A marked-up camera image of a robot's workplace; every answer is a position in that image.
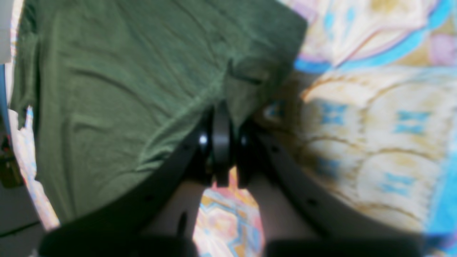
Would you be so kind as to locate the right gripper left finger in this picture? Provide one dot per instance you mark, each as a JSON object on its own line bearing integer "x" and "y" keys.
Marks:
{"x": 118, "y": 229}

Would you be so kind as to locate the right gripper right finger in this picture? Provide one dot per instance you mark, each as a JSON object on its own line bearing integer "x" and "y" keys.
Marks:
{"x": 300, "y": 218}

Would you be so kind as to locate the dark green long-sleeve shirt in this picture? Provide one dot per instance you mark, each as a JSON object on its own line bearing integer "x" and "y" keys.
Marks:
{"x": 115, "y": 85}

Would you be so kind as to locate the colourful patterned tablecloth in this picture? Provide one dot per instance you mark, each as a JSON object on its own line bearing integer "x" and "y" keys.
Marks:
{"x": 368, "y": 112}

